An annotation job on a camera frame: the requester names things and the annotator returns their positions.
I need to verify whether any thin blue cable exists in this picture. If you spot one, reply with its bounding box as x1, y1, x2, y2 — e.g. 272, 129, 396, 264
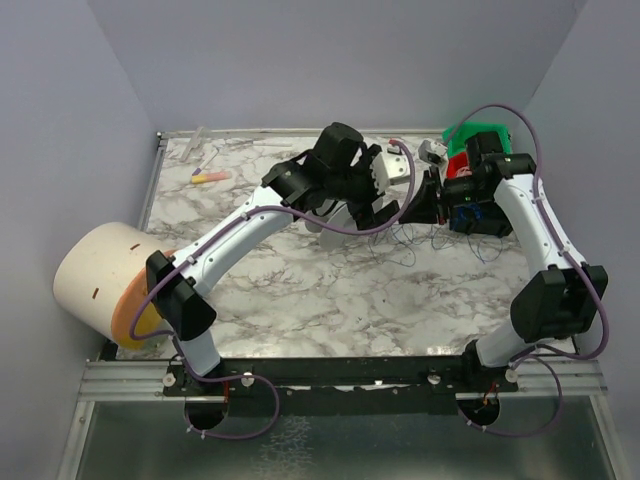
367, 222, 504, 269

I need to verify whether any white perforated cable spool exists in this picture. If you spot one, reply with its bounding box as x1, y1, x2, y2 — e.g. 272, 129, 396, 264
304, 200, 358, 252

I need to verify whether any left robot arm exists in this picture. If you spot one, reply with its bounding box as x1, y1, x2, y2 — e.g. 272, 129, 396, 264
142, 122, 415, 377

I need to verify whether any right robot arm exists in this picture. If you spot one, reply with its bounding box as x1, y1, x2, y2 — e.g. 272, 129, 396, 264
400, 131, 608, 368

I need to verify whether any red storage bin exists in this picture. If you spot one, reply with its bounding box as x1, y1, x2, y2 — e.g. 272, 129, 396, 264
445, 152, 472, 179

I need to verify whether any black storage bin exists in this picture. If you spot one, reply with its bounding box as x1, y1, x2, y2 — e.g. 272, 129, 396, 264
449, 202, 513, 238

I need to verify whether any green storage bin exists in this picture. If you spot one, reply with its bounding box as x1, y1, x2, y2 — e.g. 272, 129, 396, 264
442, 121, 512, 156

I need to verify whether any pink yellow highlighter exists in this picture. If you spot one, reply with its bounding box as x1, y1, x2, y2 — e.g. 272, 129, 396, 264
191, 171, 231, 185

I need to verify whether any white purple pen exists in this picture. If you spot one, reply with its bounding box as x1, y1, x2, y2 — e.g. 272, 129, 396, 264
192, 151, 218, 176

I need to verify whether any clear plastic T piece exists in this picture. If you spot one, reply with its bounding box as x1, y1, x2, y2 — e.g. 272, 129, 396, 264
181, 126, 206, 162

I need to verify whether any beige cylinder with orange disc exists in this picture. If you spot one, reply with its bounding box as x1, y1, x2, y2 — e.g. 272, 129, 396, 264
53, 222, 175, 350

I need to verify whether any blue cable bundle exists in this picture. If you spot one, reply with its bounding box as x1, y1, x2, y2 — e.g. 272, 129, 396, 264
452, 203, 486, 229

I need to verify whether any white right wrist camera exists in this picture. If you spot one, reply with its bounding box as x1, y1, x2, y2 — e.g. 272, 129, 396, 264
418, 138, 448, 168

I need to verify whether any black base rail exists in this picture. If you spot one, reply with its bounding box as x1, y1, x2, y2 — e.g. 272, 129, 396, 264
163, 353, 518, 417

